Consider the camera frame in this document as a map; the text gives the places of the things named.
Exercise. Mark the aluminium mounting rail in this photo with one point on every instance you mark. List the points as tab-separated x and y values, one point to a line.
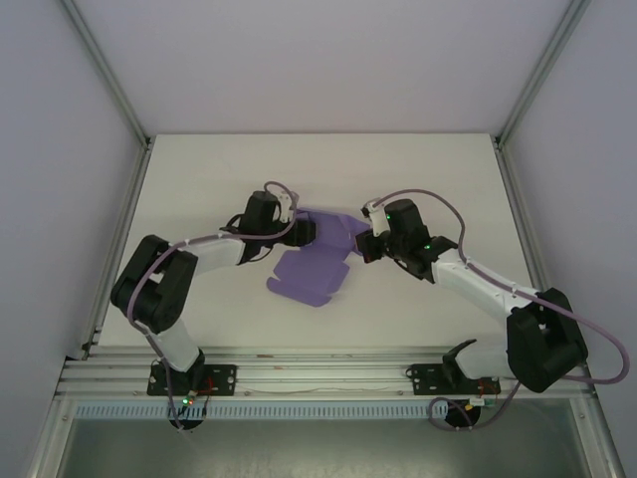
323	378

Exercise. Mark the purple paper box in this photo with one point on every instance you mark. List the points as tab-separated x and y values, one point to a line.
311	274

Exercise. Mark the aluminium frame leg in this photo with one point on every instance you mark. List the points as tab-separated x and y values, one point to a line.
599	443
47	443

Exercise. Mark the grey metal panel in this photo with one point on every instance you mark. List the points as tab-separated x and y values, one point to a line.
323	448

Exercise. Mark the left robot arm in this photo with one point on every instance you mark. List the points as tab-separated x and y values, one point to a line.
169	294

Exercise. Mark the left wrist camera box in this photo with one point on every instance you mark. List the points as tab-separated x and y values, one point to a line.
288	206

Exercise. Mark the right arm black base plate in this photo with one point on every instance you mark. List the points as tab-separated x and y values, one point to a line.
423	381

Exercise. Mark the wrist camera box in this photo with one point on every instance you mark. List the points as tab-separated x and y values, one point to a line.
378	226
288	206

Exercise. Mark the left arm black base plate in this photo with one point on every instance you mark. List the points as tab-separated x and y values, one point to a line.
224	378

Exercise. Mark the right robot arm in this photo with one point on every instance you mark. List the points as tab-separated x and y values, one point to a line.
542	348

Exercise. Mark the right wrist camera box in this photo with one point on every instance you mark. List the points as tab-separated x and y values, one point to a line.
378	226

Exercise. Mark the small connector board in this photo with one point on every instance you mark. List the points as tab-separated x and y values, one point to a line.
480	402

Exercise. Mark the small board with LEDs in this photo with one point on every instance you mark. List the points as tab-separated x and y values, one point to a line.
186	400

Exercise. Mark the aluminium side rail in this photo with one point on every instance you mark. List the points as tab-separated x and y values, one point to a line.
119	249
520	199

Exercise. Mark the aluminium frame post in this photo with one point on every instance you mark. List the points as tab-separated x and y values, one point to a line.
107	70
542	70

